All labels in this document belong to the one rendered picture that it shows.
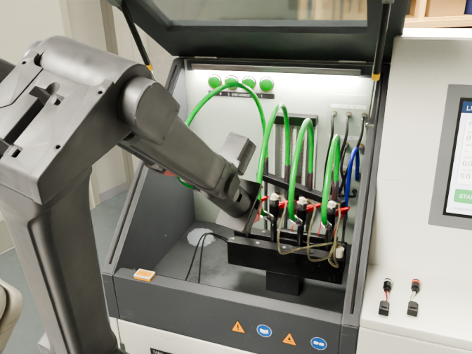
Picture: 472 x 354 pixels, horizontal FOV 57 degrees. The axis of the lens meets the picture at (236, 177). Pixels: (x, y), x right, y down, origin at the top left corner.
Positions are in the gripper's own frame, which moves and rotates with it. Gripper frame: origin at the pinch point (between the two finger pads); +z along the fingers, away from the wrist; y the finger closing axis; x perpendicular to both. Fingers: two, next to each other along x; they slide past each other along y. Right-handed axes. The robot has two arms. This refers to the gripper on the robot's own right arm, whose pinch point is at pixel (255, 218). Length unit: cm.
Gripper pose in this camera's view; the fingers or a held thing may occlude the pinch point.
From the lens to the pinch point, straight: 92.4
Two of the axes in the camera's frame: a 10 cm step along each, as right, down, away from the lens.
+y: 3.7, -9.0, 2.4
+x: -8.3, -2.1, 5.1
